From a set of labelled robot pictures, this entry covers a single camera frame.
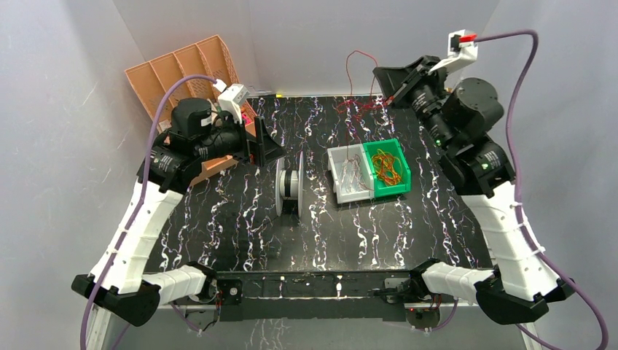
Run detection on white wires in bin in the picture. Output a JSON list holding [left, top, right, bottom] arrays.
[[337, 157, 370, 193]]

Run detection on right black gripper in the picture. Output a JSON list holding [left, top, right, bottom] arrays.
[[374, 55, 455, 152]]

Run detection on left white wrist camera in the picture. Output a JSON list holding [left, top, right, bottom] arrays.
[[217, 83, 249, 125]]

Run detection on green plastic bin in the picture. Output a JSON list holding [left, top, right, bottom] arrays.
[[362, 139, 412, 198]]

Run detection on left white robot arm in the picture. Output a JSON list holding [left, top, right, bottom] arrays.
[[71, 112, 285, 327]]

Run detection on white plastic bin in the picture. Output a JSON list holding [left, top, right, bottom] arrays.
[[327, 144, 374, 204]]

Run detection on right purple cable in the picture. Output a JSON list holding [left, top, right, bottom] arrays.
[[473, 29, 610, 350]]

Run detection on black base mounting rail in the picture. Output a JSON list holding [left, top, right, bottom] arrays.
[[217, 270, 431, 322]]

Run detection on purple cable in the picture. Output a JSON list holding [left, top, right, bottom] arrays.
[[79, 74, 228, 350], [473, 29, 610, 350]]

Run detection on peach desk file organizer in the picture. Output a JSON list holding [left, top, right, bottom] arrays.
[[125, 34, 258, 187]]

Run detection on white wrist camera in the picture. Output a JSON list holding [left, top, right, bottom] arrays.
[[429, 29, 478, 74], [217, 83, 249, 125]]

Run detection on white perforated filament spool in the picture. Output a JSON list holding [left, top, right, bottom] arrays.
[[275, 151, 305, 217]]

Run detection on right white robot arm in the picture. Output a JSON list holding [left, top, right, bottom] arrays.
[[373, 55, 574, 325]]

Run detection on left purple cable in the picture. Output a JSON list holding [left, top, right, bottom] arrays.
[[79, 74, 228, 350]]

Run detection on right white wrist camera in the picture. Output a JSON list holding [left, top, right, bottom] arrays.
[[429, 29, 478, 74]]

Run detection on yellow and red wire bundle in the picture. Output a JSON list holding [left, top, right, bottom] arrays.
[[370, 148, 404, 187]]

